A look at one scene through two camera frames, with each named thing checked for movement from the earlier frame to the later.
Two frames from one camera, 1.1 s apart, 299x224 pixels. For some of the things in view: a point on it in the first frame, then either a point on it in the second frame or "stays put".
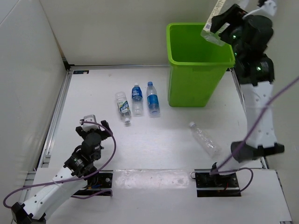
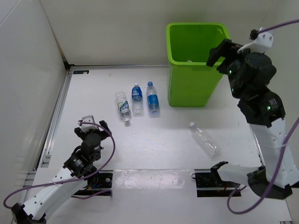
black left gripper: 104,134 stays put
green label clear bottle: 124,106 stays put
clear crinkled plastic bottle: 212,147 stays put
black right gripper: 237,14 -> 226,49
